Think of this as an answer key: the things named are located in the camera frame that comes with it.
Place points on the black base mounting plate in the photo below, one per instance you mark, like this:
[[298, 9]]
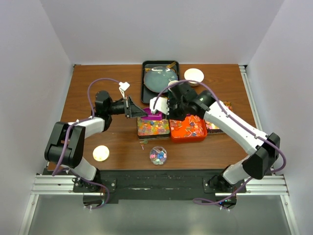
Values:
[[163, 184]]

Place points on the orange plastic candy box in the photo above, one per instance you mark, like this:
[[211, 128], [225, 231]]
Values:
[[192, 129]]

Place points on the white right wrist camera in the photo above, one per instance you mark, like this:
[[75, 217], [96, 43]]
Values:
[[159, 105]]

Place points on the white ceramic bowl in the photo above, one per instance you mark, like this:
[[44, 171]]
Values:
[[193, 76]]

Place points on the gummy candy tin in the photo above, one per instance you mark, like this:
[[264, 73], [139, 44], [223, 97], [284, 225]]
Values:
[[152, 129]]

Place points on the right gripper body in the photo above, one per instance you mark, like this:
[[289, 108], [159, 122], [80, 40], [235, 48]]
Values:
[[177, 109]]

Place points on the black serving tray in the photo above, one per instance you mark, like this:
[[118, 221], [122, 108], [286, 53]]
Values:
[[146, 94]]

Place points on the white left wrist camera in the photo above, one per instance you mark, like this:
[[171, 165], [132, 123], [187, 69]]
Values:
[[123, 86]]

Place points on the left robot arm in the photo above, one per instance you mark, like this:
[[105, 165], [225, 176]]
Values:
[[66, 143]]

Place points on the purple plastic scoop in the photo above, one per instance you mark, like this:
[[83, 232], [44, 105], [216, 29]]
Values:
[[151, 116]]

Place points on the dark green mug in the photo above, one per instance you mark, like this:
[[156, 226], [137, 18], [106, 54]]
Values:
[[172, 87]]

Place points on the star candy tin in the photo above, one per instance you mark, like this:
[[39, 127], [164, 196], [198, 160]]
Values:
[[212, 128]]

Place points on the gold spoon on tray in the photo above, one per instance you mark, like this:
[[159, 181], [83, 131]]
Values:
[[170, 66]]

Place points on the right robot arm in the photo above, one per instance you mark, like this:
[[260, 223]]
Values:
[[262, 149]]

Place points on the blue-grey ceramic plate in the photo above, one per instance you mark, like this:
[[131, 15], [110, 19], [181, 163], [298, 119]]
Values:
[[158, 78]]

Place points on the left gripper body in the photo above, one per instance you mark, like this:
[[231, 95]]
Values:
[[126, 105]]

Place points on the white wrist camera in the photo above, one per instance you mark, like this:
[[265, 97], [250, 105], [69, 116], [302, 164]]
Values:
[[123, 86], [159, 105]]

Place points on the clear glass jar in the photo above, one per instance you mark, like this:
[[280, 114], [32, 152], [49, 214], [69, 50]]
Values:
[[158, 155]]

